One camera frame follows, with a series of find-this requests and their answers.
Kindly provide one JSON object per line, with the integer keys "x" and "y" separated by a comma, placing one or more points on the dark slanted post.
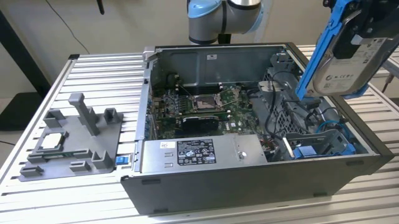
{"x": 25, "y": 53}

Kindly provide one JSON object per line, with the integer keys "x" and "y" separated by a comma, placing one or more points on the silver power supply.
{"x": 156, "y": 158}

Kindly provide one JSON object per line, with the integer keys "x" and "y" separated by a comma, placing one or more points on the hard disk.
{"x": 340, "y": 74}

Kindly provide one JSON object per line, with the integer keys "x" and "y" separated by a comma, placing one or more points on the CPU socket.
{"x": 206, "y": 103}

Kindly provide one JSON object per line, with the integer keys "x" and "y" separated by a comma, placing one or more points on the grey disk bay cage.
{"x": 281, "y": 112}

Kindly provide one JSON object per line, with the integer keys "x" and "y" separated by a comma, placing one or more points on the green motherboard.
{"x": 241, "y": 109}

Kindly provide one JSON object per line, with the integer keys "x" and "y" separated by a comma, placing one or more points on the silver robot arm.
{"x": 206, "y": 23}

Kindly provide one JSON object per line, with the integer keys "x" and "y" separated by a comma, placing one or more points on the black antenna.
{"x": 101, "y": 7}

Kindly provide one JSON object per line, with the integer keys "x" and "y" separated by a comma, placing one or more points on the black graphics card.
{"x": 200, "y": 127}

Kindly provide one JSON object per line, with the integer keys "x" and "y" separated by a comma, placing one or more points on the blue carrier in case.
{"x": 308, "y": 151}

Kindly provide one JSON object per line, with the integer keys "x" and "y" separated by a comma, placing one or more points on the silver CPU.
{"x": 53, "y": 142}

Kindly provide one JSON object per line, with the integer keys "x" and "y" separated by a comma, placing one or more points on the black PC case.
{"x": 234, "y": 193}

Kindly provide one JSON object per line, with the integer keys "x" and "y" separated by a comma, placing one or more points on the small blue clamp block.
{"x": 121, "y": 161}

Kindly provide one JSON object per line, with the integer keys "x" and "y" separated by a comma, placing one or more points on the silver metal bracket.
{"x": 265, "y": 86}

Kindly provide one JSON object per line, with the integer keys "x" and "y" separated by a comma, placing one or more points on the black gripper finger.
{"x": 348, "y": 47}

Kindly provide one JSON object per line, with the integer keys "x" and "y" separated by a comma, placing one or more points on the RAM slot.
{"x": 200, "y": 89}
{"x": 202, "y": 114}

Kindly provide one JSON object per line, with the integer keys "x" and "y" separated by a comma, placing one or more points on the thin locking lever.
{"x": 186, "y": 90}

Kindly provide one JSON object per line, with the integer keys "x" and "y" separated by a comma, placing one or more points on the metal slat side table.
{"x": 392, "y": 67}

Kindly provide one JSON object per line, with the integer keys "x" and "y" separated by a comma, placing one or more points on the grey parts rack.
{"x": 75, "y": 144}

